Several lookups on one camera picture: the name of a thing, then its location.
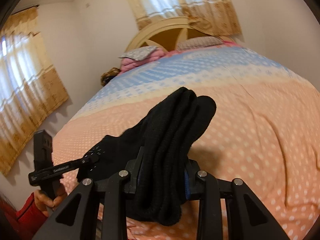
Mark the grey patterned pillow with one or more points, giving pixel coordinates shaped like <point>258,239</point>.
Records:
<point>138,54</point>

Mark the black pants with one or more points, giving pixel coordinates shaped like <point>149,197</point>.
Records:
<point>166,134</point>

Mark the beige curtain side window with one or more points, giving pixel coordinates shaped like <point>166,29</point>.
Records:
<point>31,88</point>

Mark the beige curtain behind headboard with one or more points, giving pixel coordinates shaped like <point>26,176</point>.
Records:
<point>213,17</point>

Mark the striped dark pillow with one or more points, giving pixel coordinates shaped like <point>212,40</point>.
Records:
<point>199,42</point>

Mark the person's left hand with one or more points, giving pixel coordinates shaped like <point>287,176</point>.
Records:
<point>47,205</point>

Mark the brown plush toy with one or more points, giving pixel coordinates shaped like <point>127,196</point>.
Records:
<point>108,76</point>

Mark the cream wooden headboard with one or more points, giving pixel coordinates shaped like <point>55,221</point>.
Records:
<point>165,34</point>

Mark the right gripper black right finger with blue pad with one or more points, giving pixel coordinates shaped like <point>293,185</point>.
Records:
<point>247,216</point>

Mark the polka dot bed quilt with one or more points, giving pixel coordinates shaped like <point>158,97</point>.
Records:
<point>265,130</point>

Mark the red sleeve forearm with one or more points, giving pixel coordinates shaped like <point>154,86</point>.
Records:
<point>22,224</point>

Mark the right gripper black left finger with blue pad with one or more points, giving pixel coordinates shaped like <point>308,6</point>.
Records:
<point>77,216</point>

